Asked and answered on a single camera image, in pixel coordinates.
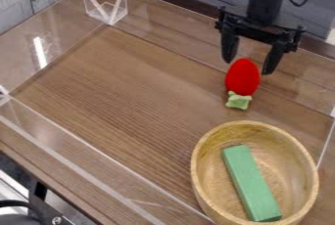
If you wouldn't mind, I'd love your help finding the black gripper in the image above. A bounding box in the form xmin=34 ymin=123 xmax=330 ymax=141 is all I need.
xmin=216 ymin=6 xmax=306 ymax=75

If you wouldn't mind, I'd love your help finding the red plush strawberry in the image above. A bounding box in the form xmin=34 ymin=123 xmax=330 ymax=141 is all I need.
xmin=226 ymin=58 xmax=260 ymax=111

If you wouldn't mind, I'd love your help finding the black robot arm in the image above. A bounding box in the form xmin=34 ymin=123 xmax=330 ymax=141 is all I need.
xmin=216 ymin=0 xmax=306 ymax=75

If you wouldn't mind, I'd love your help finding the wooden oval bowl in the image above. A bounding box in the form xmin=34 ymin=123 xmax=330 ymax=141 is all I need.
xmin=191 ymin=120 xmax=319 ymax=225

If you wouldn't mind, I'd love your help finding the green rectangular block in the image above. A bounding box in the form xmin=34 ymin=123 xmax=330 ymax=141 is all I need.
xmin=222 ymin=145 xmax=283 ymax=222

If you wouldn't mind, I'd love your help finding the clear acrylic corner bracket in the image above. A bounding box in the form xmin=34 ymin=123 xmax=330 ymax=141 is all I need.
xmin=84 ymin=0 xmax=129 ymax=25

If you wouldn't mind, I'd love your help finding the clear acrylic enclosure wall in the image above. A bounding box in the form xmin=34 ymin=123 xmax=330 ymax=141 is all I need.
xmin=0 ymin=86 xmax=214 ymax=225

